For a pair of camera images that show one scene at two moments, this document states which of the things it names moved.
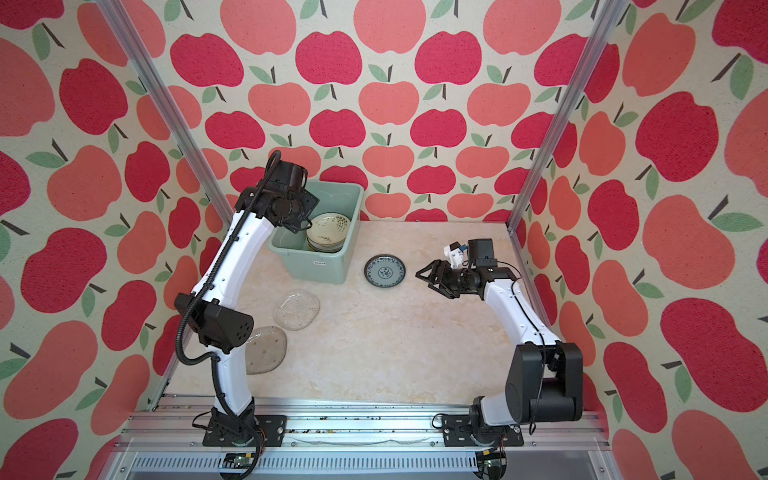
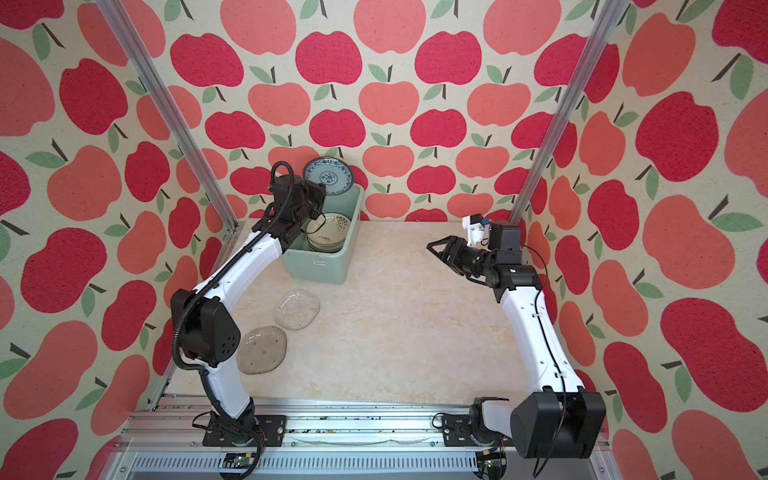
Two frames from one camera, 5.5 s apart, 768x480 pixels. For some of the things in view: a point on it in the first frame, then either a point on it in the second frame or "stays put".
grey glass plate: (265, 349) stays put
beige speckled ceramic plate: (328, 232) stays put
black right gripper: (437, 265) to (453, 253)
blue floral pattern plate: (384, 270) to (334, 173)
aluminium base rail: (357, 439) stays put
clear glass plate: (296, 309) stays put
